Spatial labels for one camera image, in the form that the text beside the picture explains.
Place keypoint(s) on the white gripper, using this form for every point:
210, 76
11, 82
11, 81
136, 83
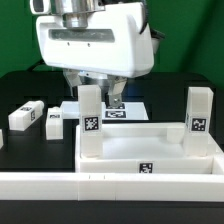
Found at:
114, 39

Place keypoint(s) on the white desk tabletop tray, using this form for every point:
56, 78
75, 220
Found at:
153, 148

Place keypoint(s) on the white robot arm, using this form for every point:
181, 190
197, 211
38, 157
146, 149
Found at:
108, 39

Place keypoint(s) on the white part at left edge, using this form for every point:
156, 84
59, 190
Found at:
1, 139

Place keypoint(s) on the white marker base plate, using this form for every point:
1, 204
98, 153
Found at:
128, 111

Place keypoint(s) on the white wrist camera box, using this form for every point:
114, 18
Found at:
39, 7

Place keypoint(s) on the white L-shaped obstacle wall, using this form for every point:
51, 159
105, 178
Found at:
114, 187

